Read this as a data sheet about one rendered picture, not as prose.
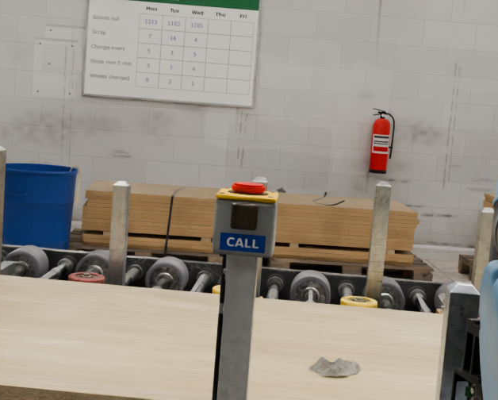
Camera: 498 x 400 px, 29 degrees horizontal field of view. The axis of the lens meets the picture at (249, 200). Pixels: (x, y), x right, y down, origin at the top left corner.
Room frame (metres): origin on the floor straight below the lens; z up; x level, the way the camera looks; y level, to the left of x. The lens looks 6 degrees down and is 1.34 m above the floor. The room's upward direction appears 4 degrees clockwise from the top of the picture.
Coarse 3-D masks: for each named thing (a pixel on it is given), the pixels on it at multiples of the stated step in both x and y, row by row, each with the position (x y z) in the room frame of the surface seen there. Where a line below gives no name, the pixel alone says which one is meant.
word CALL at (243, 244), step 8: (224, 240) 1.10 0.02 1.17; (232, 240) 1.10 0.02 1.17; (240, 240) 1.10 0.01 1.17; (248, 240) 1.10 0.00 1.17; (256, 240) 1.10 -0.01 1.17; (264, 240) 1.10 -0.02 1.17; (224, 248) 1.10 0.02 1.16; (232, 248) 1.10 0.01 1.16; (240, 248) 1.10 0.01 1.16; (248, 248) 1.10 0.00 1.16; (256, 248) 1.10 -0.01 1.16; (264, 248) 1.10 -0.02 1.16
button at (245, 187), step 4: (232, 184) 1.14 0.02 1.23; (236, 184) 1.13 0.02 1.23; (240, 184) 1.12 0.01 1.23; (244, 184) 1.12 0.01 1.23; (248, 184) 1.13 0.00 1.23; (252, 184) 1.13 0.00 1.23; (256, 184) 1.13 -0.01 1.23; (260, 184) 1.14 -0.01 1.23; (232, 188) 1.13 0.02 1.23; (236, 188) 1.12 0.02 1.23; (240, 188) 1.12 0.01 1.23; (244, 188) 1.12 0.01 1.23; (248, 188) 1.12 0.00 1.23; (252, 188) 1.12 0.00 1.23; (256, 188) 1.12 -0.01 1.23; (260, 188) 1.12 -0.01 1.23; (264, 188) 1.13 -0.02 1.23; (240, 192) 1.12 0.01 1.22; (244, 192) 1.12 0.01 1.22; (248, 192) 1.12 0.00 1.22; (252, 192) 1.12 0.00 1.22; (256, 192) 1.12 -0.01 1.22; (260, 192) 1.13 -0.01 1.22
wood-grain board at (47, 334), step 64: (0, 320) 1.69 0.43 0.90; (64, 320) 1.73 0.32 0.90; (128, 320) 1.76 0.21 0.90; (192, 320) 1.80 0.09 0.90; (256, 320) 1.84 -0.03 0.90; (320, 320) 1.88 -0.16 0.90; (384, 320) 1.92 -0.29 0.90; (0, 384) 1.34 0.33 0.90; (64, 384) 1.36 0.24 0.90; (128, 384) 1.38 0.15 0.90; (192, 384) 1.41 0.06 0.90; (256, 384) 1.43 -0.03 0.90; (320, 384) 1.45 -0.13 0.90; (384, 384) 1.48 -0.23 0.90
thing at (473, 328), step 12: (468, 324) 1.01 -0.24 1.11; (468, 336) 1.01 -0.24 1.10; (468, 348) 1.01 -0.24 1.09; (468, 360) 1.01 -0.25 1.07; (456, 372) 1.02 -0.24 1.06; (468, 372) 1.00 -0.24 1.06; (480, 372) 1.00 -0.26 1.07; (456, 384) 1.03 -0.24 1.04; (480, 384) 0.97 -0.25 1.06; (468, 396) 1.01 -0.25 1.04; (480, 396) 0.98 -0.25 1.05
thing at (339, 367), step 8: (320, 360) 1.53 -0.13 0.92; (336, 360) 1.53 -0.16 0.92; (344, 360) 1.53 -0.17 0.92; (352, 360) 1.55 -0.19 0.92; (312, 368) 1.52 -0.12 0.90; (320, 368) 1.52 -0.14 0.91; (328, 368) 1.50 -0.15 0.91; (336, 368) 1.50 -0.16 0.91; (344, 368) 1.52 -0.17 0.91; (352, 368) 1.52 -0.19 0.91; (360, 368) 1.55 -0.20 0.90; (336, 376) 1.49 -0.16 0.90
